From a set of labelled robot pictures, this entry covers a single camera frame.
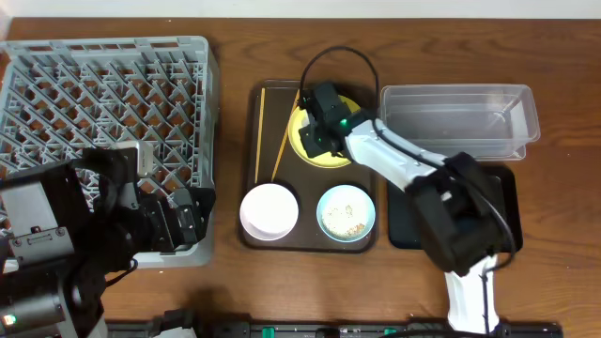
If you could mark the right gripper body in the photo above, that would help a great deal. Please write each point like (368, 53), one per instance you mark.
(309, 141)

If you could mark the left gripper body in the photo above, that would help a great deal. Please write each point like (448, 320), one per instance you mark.
(186, 222)

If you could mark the wooden chopstick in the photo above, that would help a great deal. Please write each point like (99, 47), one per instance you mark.
(285, 136)
(259, 135)

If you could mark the light blue bowl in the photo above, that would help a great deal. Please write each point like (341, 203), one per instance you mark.
(346, 195)

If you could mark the rice food scraps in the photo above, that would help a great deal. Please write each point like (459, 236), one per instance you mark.
(345, 221)

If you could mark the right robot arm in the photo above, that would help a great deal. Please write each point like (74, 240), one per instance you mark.
(451, 199)

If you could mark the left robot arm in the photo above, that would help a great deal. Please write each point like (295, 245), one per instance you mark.
(75, 229)

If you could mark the black waste tray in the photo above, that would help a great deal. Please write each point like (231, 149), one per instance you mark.
(403, 232)

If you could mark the yellow round plate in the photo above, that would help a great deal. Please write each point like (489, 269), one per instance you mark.
(299, 119)

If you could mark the dark brown serving tray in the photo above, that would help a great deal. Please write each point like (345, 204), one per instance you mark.
(307, 182)

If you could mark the white round bowl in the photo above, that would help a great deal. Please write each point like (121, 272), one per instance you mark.
(269, 212)

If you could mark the clear plastic container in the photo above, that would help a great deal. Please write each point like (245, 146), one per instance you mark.
(491, 122)

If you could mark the grey plastic dish rack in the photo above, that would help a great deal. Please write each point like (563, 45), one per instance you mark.
(59, 97)

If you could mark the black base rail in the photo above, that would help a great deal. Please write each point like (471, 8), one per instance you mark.
(187, 323)

